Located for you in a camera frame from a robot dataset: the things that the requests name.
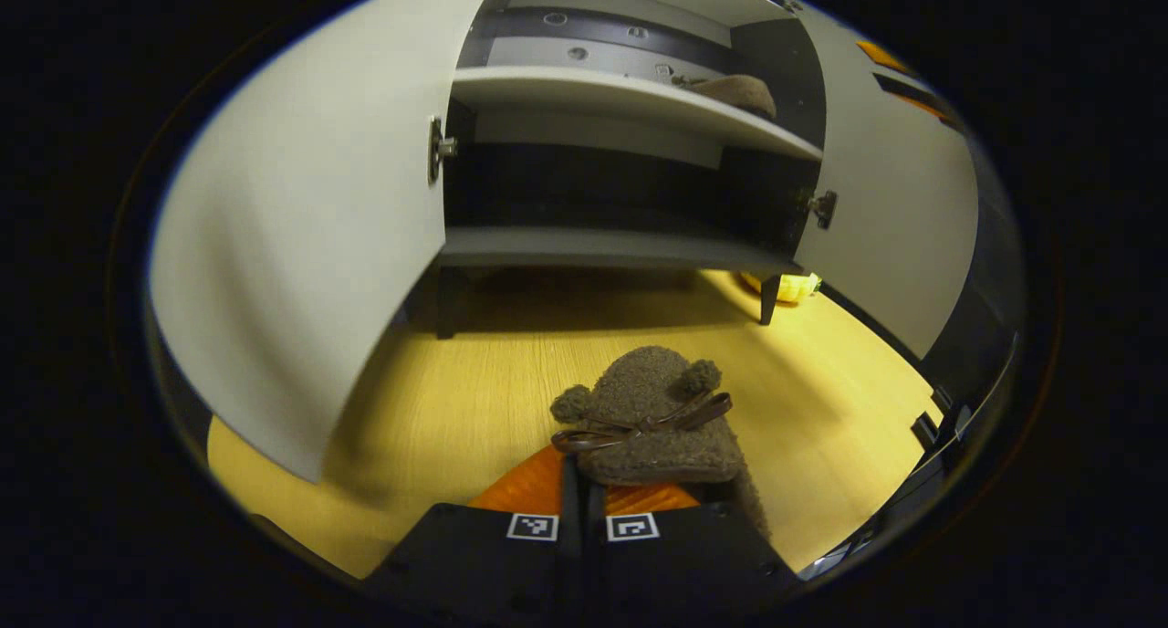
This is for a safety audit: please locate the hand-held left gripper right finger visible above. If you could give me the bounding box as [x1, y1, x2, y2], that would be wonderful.
[585, 480, 806, 612]

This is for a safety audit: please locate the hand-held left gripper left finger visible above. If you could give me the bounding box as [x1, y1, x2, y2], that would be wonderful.
[365, 445, 586, 612]

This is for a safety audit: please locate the white shoe cabinet door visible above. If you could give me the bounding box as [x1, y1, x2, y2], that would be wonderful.
[149, 0, 503, 485]
[792, 3, 982, 360]

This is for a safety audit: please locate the brown fuzzy shoe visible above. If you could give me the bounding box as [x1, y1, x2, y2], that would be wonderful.
[550, 345, 773, 543]
[680, 74, 778, 120]

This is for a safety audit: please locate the small yellow green object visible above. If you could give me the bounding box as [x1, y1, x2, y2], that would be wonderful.
[746, 272, 821, 304]

